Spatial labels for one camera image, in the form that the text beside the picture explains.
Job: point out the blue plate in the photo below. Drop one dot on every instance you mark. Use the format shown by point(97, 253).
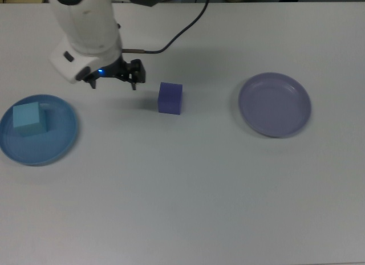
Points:
point(40, 148)

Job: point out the purple plate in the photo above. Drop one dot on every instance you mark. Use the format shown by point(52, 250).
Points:
point(275, 105)

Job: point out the purple cube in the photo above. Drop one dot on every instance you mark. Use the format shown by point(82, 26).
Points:
point(170, 99)

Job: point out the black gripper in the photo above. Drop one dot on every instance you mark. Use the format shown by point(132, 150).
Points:
point(115, 68)

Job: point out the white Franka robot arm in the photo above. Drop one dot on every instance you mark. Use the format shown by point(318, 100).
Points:
point(88, 25)

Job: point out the light blue cube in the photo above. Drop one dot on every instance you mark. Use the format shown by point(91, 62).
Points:
point(27, 118)

